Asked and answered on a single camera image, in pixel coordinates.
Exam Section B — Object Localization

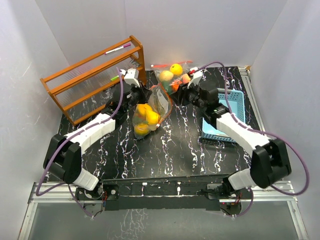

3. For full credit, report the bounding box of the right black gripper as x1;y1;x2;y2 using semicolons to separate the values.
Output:
169;80;207;111

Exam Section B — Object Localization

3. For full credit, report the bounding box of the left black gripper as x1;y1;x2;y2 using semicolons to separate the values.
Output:
124;81;153;113

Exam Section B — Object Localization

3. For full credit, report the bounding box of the yellow fake bell pepper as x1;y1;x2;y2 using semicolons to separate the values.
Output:
135;103;161;125

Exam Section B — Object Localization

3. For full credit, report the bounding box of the clear zip bag with peppers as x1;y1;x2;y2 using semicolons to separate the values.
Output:
132;84;173;139

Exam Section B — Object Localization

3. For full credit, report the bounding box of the orange yellow fake pepper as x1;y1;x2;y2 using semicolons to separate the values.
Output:
134;123;150;136

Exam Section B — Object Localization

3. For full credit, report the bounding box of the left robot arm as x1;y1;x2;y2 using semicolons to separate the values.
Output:
43;83;152;200

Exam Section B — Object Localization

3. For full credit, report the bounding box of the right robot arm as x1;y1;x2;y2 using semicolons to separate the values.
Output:
171;81;292;199

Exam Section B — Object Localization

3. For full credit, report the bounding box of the fake pink peach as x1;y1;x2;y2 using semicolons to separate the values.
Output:
181;73;191;84

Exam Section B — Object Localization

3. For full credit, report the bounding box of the fake green fruit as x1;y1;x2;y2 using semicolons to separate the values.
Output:
162;83;172;94

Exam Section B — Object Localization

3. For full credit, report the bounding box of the clear zip bag with fruit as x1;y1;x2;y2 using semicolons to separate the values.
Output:
151;61;192;95

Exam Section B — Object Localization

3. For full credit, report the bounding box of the yellow fake lemon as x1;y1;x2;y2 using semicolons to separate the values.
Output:
169;63;183;76

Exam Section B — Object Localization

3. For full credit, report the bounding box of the fake peach apple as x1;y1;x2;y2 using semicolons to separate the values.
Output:
158;70;174;82

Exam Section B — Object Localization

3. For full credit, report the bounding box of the green marker pen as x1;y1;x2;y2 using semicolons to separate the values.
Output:
110;75;119;82

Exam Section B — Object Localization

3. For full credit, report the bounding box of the pink marker pen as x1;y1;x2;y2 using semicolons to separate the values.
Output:
104;42;131;55

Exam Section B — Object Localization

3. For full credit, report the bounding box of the blue plastic basket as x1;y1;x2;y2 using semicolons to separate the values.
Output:
200;90;246;145

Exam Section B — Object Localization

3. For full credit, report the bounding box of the wooden shelf rack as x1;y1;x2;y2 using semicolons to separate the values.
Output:
40;35;147;126

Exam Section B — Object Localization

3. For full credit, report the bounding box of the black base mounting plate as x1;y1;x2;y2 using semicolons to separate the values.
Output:
75;174;251;211

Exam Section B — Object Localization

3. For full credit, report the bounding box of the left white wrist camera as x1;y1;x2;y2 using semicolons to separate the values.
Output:
120;68;140;88

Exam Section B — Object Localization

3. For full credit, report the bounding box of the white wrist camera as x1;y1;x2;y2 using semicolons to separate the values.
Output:
120;68;140;88
187;67;203;89

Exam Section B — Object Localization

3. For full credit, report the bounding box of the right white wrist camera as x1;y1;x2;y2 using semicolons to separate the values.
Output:
187;67;203;89

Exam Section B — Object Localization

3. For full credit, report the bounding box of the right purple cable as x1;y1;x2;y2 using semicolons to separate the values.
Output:
191;61;311;221

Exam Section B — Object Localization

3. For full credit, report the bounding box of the aluminium frame rail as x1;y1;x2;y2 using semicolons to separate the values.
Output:
29;181;298;203

